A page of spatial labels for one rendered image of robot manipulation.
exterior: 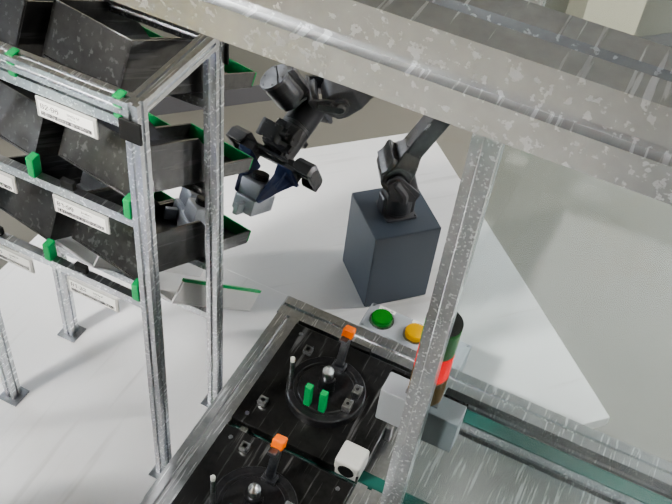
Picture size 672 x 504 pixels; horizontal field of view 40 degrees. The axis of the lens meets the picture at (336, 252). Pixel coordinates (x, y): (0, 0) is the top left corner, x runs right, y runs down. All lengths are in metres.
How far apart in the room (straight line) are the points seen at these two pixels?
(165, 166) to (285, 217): 0.85
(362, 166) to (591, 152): 1.84
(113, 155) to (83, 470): 0.66
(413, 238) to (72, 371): 0.70
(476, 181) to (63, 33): 0.54
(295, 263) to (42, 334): 0.54
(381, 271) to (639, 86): 1.48
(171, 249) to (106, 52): 0.36
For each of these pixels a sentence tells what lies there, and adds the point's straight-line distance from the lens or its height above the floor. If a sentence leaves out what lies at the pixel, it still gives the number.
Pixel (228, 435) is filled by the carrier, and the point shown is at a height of 0.97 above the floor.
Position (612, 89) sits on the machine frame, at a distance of 0.40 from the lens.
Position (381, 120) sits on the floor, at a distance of 3.81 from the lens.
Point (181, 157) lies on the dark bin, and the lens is 1.29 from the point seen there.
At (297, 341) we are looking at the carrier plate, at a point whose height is 0.97.
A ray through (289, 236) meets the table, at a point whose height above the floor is 0.86.
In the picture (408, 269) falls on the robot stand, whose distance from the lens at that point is 1.88.
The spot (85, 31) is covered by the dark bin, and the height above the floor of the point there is 1.68.
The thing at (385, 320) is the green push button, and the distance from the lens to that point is 1.76.
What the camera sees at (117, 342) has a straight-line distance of 1.85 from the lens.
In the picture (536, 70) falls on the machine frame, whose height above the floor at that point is 2.09.
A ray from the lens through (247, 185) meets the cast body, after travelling 1.61.
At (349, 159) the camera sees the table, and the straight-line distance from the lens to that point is 2.26.
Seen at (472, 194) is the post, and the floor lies 1.66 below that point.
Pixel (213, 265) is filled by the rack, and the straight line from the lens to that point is 1.46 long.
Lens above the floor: 2.31
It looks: 46 degrees down
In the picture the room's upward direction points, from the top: 7 degrees clockwise
